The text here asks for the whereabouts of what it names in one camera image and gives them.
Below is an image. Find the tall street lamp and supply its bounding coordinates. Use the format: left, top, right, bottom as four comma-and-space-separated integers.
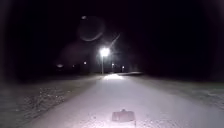
99, 47, 111, 75

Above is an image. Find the pale paved path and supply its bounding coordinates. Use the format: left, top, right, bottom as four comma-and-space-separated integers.
20, 73, 224, 128

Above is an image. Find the dark grass verge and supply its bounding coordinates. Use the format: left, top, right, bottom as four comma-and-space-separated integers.
0, 75, 103, 128
123, 72, 224, 112

